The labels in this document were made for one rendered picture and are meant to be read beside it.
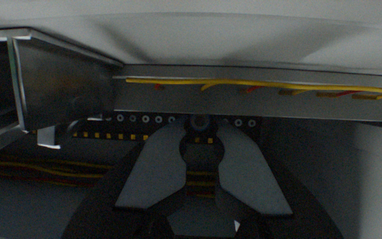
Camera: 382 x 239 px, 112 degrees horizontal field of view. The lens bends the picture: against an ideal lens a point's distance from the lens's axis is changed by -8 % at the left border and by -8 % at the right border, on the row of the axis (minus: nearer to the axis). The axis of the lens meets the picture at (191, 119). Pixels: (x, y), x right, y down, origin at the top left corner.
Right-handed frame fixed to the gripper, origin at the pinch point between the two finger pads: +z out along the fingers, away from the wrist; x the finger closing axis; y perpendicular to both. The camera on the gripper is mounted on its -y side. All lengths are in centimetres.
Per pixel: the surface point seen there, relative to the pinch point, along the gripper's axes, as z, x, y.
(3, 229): -5.0, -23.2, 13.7
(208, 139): 7.2, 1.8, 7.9
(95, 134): 7.5, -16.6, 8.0
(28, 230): -4.6, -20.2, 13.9
